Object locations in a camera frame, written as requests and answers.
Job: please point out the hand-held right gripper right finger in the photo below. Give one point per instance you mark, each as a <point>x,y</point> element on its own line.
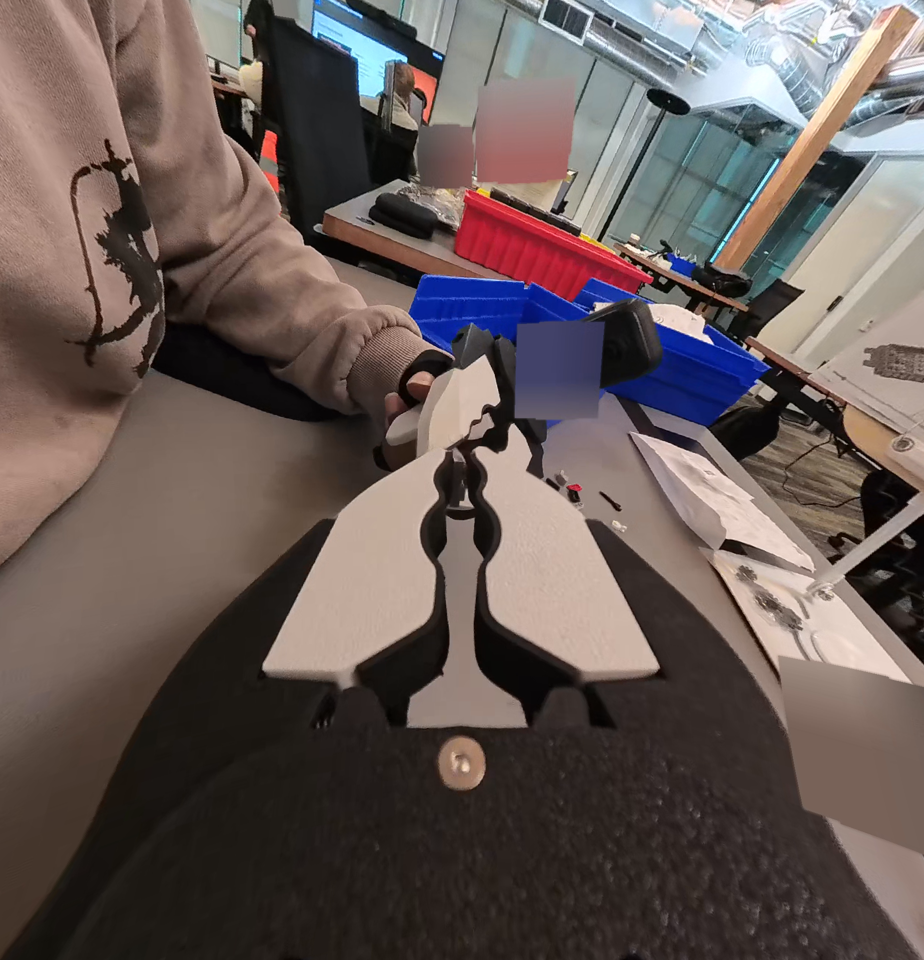
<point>567,592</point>

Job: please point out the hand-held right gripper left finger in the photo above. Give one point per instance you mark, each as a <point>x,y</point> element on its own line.
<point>349,592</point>

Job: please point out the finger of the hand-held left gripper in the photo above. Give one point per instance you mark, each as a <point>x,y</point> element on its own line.
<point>458,397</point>
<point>495,431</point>

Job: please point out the small dark brick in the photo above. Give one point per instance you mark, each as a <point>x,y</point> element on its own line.
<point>460,487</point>

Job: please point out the person's left forearm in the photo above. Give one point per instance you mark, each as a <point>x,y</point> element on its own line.
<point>282,300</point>

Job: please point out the grey desk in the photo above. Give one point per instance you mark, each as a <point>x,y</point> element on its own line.
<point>169,525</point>

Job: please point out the person's left hand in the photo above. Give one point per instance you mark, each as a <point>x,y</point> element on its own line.
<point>398,405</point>

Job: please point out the white paper bag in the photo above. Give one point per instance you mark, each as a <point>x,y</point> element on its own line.
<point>679,319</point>
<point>694,487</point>

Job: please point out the wooden office table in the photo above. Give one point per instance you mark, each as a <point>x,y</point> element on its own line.
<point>402,240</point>
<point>807,375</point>
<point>679,277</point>

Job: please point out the large blue plastic bin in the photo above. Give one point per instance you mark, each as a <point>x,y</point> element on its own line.
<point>702,375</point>

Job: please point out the small blue plastic bin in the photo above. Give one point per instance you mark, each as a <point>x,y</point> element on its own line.
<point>462,307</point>

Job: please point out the pile of loose toy bricks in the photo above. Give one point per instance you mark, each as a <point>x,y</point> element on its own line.
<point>574,489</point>

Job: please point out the red plastic bin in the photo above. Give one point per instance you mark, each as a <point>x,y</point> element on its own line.
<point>537,240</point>

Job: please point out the black office chair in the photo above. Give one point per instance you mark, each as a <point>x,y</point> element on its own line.
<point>904,540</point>
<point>769,307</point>

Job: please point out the black zip case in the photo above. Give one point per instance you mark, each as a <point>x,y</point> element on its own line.
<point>398,225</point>
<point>405,204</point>

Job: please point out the black floor lamp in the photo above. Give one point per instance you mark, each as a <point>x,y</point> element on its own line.
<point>657,105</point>

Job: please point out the orange striped vest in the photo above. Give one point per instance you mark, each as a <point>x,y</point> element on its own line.
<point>272,165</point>

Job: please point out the white book stand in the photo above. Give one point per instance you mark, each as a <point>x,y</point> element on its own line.
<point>882,540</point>

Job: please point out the white air vent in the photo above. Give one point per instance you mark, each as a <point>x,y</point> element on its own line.
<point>565,16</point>

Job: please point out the computer monitor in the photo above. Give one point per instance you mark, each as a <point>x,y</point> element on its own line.
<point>372,45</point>

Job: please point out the wooden support post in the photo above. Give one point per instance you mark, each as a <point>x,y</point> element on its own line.
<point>822,135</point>

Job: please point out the silver ventilation duct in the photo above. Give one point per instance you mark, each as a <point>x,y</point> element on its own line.
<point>769,45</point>

